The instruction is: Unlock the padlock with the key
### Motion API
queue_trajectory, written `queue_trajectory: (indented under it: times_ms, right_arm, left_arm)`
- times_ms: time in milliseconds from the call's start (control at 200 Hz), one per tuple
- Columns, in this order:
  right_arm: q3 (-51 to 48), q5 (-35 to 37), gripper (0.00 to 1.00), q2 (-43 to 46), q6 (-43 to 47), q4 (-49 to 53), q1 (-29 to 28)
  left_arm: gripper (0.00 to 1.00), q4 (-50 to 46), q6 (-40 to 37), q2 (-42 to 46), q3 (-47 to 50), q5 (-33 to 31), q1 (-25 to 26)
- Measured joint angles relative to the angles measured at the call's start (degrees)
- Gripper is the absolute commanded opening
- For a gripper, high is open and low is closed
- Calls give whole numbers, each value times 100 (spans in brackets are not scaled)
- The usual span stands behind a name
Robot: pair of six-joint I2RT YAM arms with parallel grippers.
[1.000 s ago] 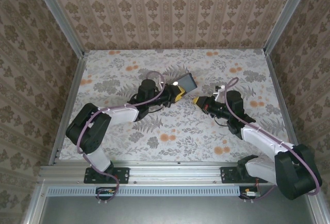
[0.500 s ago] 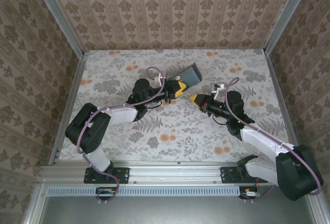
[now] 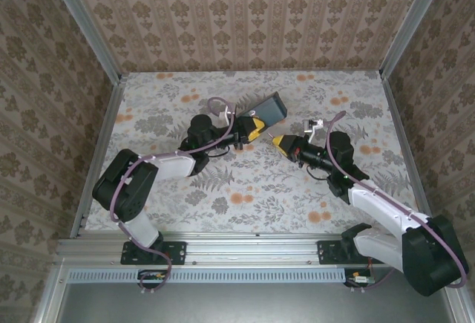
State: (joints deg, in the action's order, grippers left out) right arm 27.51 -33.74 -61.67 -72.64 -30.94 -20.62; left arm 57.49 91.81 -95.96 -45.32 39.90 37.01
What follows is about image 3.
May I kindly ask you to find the starry night print box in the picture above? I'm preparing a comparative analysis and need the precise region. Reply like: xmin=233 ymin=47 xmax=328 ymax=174
xmin=237 ymin=91 xmax=289 ymax=131

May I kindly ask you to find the floral table cover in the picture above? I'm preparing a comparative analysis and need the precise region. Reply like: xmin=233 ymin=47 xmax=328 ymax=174
xmin=85 ymin=71 xmax=428 ymax=233

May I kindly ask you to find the small connector board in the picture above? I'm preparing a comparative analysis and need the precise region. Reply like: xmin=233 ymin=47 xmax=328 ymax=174
xmin=344 ymin=268 xmax=376 ymax=288
xmin=137 ymin=269 xmax=168 ymax=288

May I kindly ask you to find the grey metal panel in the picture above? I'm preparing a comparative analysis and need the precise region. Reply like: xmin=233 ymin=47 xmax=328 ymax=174
xmin=33 ymin=266 xmax=475 ymax=323

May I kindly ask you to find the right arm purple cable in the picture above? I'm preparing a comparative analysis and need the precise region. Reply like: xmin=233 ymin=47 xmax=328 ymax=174
xmin=324 ymin=111 xmax=468 ymax=291

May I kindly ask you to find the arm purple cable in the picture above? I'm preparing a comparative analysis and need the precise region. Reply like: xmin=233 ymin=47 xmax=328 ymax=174
xmin=324 ymin=111 xmax=468 ymax=291
xmin=110 ymin=96 xmax=235 ymax=295

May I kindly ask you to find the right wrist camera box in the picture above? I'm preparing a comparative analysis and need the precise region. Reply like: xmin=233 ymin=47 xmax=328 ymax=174
xmin=303 ymin=118 xmax=324 ymax=142

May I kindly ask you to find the aluminium side rail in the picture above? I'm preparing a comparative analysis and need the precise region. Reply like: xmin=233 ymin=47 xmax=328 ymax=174
xmin=380 ymin=73 xmax=439 ymax=237
xmin=70 ymin=73 xmax=129 ymax=238

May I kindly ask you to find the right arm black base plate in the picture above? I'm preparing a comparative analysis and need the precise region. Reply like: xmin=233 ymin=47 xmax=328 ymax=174
xmin=317 ymin=240 xmax=357 ymax=265

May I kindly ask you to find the aluminium front rail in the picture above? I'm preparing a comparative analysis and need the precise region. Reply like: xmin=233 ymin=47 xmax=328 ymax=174
xmin=55 ymin=232 xmax=456 ymax=265

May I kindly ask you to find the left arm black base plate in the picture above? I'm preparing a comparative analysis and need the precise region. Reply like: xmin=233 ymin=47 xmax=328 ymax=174
xmin=121 ymin=240 xmax=186 ymax=266

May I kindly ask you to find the grey slotted cable duct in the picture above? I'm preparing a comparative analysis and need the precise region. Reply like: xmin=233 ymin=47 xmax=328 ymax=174
xmin=68 ymin=267 xmax=348 ymax=284

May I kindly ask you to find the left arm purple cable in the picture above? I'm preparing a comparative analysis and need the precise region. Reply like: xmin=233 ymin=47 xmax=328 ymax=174
xmin=110 ymin=96 xmax=235 ymax=295

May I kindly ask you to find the aluminium corner post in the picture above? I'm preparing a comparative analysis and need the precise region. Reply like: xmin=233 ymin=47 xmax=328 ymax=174
xmin=380 ymin=0 xmax=452 ymax=79
xmin=43 ymin=0 xmax=122 ymax=82

